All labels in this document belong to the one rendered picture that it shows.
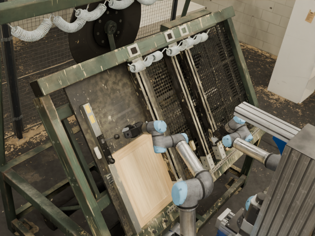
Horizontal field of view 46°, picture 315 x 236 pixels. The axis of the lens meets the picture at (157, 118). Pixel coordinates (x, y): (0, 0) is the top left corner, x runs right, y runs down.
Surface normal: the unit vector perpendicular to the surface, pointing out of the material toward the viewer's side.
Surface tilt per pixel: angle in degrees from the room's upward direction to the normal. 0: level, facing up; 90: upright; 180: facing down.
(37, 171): 0
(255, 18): 90
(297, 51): 90
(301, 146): 0
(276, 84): 90
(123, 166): 56
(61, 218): 0
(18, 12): 90
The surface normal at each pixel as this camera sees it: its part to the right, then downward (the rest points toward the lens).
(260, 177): 0.11, -0.81
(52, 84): 0.70, -0.11
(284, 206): -0.66, 0.37
